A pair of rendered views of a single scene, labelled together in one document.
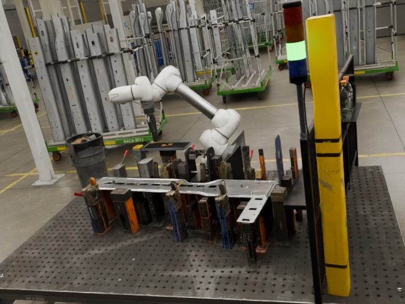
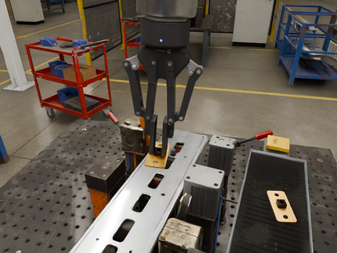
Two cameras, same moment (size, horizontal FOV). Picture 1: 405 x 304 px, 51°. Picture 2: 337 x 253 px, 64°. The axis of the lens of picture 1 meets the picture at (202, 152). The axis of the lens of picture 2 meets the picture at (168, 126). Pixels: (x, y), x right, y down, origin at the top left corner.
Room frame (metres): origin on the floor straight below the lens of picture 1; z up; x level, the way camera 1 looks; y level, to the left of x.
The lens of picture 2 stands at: (2.77, -0.12, 1.58)
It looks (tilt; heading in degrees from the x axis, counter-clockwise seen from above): 30 degrees down; 85
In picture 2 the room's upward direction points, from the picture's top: straight up
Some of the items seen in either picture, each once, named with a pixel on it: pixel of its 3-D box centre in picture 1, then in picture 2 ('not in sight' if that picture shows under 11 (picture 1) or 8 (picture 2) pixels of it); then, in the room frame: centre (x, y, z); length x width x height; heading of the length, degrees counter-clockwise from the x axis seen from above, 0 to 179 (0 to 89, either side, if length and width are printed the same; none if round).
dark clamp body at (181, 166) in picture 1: (188, 186); not in sight; (2.81, 0.15, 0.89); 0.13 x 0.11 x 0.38; 153
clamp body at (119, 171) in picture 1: (123, 187); (218, 179); (3.04, 0.66, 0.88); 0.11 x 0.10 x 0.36; 153
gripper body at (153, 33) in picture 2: (149, 114); (164, 49); (2.81, 0.31, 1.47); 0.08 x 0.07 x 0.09; 167
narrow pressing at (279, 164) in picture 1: (279, 163); not in sight; (2.28, -0.44, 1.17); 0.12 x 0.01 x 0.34; 153
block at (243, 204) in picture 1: (247, 225); not in sight; (2.21, -0.19, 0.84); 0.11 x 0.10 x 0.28; 153
